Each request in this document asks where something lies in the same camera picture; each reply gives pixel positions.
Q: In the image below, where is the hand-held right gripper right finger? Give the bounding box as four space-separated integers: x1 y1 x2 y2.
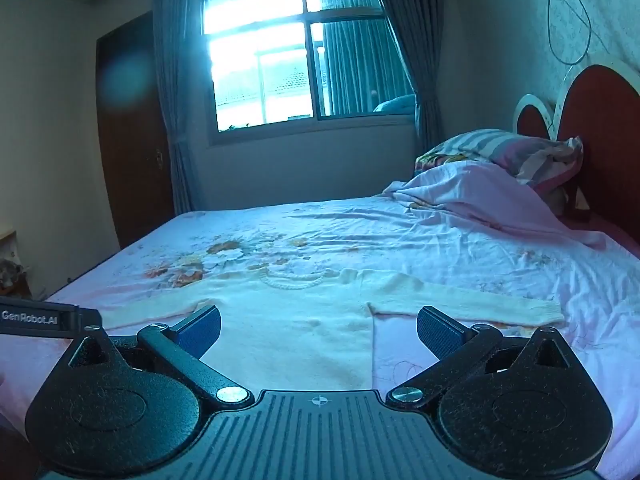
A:
386 305 572 407

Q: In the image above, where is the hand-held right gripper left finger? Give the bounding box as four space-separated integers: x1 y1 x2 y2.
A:
67 304 255 407

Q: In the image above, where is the cream knitted sweater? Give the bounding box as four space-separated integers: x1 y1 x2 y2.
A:
97 266 566 392

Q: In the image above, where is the bed with floral sheet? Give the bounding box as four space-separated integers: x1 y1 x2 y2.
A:
0 194 640 480

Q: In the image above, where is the pink blanket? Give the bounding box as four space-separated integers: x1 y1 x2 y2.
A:
382 160 608 252

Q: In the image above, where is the striped floral pillow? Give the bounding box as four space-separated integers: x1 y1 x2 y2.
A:
415 129 585 197

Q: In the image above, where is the brown wooden door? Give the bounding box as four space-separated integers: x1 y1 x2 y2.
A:
95 10 176 251

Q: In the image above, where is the grey curtain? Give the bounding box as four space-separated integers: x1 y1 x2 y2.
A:
152 0 210 216
365 0 447 147

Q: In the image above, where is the red and white headboard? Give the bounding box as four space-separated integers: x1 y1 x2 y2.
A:
515 52 640 261

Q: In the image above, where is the sliding glass window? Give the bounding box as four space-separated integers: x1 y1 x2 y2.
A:
201 0 419 134

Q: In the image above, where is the thin wall cable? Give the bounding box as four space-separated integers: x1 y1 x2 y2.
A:
546 0 597 67

